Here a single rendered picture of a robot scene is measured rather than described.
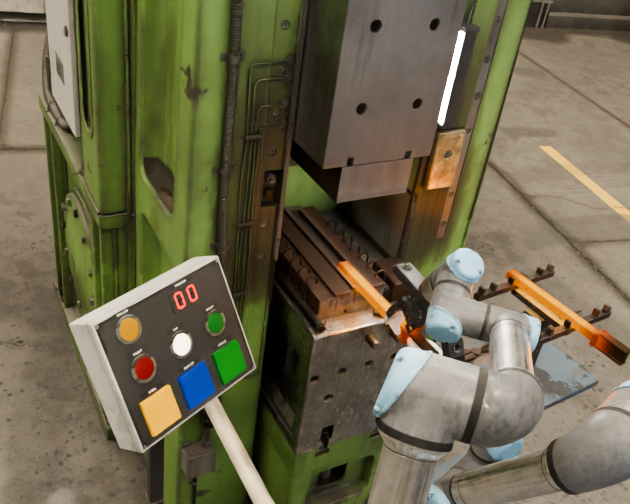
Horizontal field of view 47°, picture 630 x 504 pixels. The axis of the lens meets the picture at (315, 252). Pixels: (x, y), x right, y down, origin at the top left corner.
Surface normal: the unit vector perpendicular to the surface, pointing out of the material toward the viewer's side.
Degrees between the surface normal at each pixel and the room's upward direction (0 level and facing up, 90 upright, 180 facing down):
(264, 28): 90
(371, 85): 90
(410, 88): 90
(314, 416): 90
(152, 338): 60
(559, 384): 0
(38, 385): 0
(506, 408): 46
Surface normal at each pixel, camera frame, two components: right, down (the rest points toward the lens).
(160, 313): 0.75, -0.05
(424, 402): -0.17, -0.04
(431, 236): 0.47, 0.54
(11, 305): 0.13, -0.83
